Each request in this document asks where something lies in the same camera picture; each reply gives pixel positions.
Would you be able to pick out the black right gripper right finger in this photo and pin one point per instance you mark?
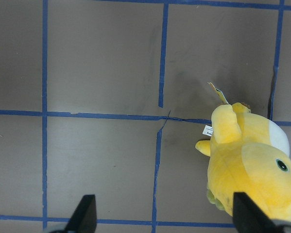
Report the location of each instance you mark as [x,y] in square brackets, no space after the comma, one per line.
[248,217]

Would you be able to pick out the yellow plush toy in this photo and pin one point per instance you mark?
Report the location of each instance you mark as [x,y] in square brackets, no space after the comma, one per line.
[247,153]

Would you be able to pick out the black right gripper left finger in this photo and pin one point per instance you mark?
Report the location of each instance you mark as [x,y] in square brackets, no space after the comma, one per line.
[84,218]

